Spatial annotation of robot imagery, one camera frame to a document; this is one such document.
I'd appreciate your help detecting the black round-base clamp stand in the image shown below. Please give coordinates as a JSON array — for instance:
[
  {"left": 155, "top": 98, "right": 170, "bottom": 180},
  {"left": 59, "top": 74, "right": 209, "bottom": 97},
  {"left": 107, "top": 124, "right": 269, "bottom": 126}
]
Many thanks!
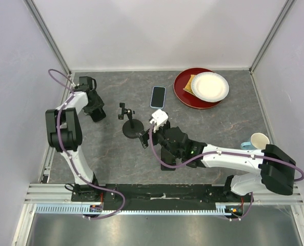
[{"left": 118, "top": 102, "right": 144, "bottom": 139}]

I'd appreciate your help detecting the black smartphone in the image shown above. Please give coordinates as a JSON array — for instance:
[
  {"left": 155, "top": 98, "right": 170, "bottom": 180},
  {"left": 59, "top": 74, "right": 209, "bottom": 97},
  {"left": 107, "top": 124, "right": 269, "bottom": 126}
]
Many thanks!
[{"left": 90, "top": 109, "right": 106, "bottom": 122}]

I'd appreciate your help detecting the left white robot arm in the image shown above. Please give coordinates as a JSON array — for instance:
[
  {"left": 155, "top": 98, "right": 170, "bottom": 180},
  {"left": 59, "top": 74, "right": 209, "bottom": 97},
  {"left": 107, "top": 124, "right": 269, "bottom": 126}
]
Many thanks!
[{"left": 45, "top": 76, "right": 106, "bottom": 202}]

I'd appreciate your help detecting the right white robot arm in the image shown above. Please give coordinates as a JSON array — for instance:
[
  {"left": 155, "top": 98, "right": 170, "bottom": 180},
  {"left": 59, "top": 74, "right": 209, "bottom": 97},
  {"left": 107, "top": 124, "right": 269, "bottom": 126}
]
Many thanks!
[{"left": 138, "top": 122, "right": 296, "bottom": 202}]

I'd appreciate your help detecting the black folding phone stand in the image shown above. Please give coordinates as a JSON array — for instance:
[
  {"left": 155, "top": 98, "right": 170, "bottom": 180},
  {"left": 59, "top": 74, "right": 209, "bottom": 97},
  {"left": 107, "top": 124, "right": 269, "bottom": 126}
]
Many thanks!
[{"left": 160, "top": 147, "right": 176, "bottom": 171}]

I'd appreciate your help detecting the blue-cased smartphone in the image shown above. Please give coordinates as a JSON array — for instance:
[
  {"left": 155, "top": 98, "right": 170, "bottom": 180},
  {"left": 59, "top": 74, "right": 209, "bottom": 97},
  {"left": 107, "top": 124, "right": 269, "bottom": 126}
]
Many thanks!
[{"left": 150, "top": 86, "right": 166, "bottom": 109}]

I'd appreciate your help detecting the round red tray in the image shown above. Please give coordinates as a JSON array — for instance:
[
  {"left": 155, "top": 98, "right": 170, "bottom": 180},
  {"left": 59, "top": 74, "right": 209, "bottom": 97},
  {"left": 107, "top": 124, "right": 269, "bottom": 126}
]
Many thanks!
[{"left": 173, "top": 68, "right": 220, "bottom": 109}]

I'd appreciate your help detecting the yellow sponge cloth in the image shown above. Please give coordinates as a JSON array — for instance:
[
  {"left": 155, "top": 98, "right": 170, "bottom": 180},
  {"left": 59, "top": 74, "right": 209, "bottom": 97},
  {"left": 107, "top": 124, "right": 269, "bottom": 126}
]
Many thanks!
[{"left": 183, "top": 74, "right": 196, "bottom": 95}]

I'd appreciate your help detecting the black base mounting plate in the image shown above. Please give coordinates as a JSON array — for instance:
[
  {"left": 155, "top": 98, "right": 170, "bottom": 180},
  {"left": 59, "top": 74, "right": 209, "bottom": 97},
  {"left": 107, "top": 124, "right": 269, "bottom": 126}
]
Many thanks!
[{"left": 64, "top": 183, "right": 251, "bottom": 212}]

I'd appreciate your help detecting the white paper plate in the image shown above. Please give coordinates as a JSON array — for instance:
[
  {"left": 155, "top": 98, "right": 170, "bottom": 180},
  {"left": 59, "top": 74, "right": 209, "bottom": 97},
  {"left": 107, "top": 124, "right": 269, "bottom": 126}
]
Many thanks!
[{"left": 191, "top": 72, "right": 229, "bottom": 103}]

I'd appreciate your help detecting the light blue mug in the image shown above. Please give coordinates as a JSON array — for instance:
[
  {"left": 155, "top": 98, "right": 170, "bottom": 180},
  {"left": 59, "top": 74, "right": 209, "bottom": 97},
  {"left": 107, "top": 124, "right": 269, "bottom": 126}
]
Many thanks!
[{"left": 240, "top": 133, "right": 270, "bottom": 150}]

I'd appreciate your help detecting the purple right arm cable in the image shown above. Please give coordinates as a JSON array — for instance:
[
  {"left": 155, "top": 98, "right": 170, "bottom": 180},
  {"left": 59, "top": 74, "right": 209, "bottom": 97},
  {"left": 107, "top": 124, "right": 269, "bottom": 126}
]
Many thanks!
[{"left": 149, "top": 124, "right": 304, "bottom": 223}]

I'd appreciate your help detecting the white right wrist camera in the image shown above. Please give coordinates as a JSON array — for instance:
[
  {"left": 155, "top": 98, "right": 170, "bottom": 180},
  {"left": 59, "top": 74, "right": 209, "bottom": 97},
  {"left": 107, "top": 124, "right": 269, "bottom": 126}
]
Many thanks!
[{"left": 149, "top": 109, "right": 169, "bottom": 133}]

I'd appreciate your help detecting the slotted cable duct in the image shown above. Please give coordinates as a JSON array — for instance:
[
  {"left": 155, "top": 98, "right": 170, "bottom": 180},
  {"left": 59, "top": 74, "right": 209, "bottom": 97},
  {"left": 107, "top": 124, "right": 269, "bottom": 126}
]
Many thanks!
[{"left": 35, "top": 203, "right": 242, "bottom": 216}]

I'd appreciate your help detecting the aluminium frame rail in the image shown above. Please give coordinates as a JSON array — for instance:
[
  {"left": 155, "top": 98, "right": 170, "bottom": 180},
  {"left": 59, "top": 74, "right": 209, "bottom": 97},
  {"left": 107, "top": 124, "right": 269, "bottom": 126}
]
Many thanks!
[{"left": 23, "top": 183, "right": 303, "bottom": 206}]

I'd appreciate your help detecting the aluminium corner post left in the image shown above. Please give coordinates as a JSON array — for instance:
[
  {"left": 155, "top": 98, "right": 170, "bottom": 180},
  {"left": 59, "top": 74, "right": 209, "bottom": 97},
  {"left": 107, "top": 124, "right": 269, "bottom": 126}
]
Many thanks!
[{"left": 23, "top": 0, "right": 73, "bottom": 77}]

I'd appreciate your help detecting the aluminium corner post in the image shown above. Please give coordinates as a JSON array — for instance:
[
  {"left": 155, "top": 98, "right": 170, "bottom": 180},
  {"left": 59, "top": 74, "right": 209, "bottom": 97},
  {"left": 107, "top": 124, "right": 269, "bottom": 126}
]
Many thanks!
[
  {"left": 23, "top": 0, "right": 73, "bottom": 77},
  {"left": 248, "top": 0, "right": 297, "bottom": 75}
]

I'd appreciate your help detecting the aluminium corner post right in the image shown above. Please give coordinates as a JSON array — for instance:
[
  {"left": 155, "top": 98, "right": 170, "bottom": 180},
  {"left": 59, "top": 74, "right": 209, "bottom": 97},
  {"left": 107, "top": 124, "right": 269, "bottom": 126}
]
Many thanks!
[{"left": 248, "top": 0, "right": 297, "bottom": 75}]

